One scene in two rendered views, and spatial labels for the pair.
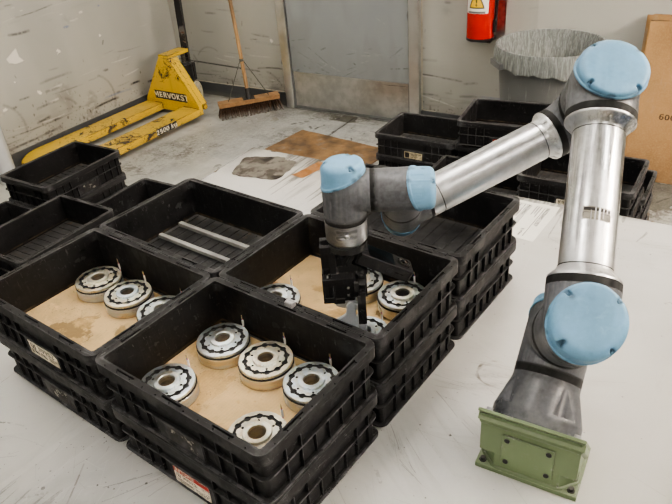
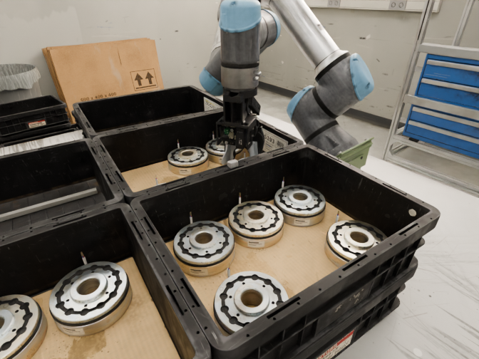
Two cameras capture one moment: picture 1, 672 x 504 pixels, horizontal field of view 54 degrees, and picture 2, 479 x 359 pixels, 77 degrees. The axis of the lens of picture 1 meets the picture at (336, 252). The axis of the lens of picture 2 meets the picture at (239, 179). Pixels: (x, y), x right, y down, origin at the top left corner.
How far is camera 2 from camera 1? 1.09 m
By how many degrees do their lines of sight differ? 60
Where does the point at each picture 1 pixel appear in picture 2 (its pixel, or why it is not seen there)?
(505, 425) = (349, 154)
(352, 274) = (249, 116)
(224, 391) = (268, 263)
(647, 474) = not seen: hidden behind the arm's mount
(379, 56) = not seen: outside the picture
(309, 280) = (147, 183)
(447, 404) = not seen: hidden behind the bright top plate
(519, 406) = (346, 142)
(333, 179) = (255, 11)
